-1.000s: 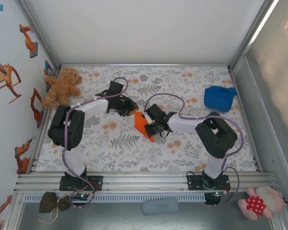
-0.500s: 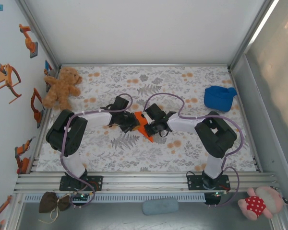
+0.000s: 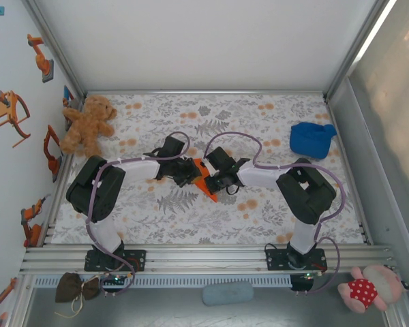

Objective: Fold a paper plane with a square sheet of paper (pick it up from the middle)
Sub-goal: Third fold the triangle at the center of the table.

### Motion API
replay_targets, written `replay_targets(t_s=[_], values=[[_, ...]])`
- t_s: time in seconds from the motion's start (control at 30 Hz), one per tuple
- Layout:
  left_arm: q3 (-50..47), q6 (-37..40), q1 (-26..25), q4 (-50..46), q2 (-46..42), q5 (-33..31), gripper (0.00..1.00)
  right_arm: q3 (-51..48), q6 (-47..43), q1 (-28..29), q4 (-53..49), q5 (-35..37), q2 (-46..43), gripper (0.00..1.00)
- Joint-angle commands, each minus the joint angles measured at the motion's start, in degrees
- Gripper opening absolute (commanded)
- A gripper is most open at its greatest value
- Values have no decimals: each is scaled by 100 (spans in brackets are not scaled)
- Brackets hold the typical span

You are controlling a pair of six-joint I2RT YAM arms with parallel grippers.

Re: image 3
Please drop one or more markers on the orange paper sheet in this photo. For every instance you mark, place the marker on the orange paper sheet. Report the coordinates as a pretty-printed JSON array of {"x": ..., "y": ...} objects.
[{"x": 206, "y": 189}]

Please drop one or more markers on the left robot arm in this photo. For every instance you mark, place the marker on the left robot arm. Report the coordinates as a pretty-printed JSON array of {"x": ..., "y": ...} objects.
[{"x": 95, "y": 190}]

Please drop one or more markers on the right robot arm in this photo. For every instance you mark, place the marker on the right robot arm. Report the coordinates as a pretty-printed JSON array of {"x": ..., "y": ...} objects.
[{"x": 306, "y": 190}]

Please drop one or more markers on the floral tablecloth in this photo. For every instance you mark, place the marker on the floral tablecloth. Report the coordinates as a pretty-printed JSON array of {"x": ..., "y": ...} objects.
[{"x": 191, "y": 225}]

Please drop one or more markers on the blue cloth bag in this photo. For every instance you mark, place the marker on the blue cloth bag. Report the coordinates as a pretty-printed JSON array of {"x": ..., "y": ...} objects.
[{"x": 310, "y": 138}]

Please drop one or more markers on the brown teddy bear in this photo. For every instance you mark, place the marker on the brown teddy bear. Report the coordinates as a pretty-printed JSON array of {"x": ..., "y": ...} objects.
[{"x": 87, "y": 126}]

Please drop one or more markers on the grey-blue cushion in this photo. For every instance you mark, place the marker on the grey-blue cushion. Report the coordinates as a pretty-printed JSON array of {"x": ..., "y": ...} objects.
[{"x": 227, "y": 293}]

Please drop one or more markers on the small circuit board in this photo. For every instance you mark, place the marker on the small circuit board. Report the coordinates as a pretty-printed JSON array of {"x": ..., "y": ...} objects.
[
  {"x": 310, "y": 275},
  {"x": 114, "y": 280}
]

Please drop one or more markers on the pink polka-dot plush doll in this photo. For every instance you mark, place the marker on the pink polka-dot plush doll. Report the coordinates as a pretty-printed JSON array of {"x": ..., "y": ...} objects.
[{"x": 371, "y": 287}]

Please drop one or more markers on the aluminium rail frame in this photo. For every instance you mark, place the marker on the aluminium rail frame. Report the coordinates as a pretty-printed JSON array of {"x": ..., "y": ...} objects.
[{"x": 204, "y": 259}]

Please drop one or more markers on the aluminium back rail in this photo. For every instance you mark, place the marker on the aluminium back rail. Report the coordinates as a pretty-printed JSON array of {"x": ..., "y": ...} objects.
[{"x": 204, "y": 92}]

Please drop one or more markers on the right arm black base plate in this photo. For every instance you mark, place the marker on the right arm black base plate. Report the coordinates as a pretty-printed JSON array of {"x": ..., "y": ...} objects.
[{"x": 276, "y": 260}]

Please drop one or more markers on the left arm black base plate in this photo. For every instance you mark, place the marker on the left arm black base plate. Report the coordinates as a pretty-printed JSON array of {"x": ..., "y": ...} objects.
[{"x": 136, "y": 260}]

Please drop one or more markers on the blue and orange wall sticker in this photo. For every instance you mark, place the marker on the blue and orange wall sticker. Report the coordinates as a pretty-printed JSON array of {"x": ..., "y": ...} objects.
[{"x": 68, "y": 93}]

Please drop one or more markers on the aluminium corner post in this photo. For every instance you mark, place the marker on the aluminium corner post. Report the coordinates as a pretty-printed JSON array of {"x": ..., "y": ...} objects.
[
  {"x": 358, "y": 47},
  {"x": 54, "y": 47}
]

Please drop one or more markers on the orange chair-shaped wall sticker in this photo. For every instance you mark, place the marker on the orange chair-shaped wall sticker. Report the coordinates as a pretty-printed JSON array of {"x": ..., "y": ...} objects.
[{"x": 10, "y": 109}]

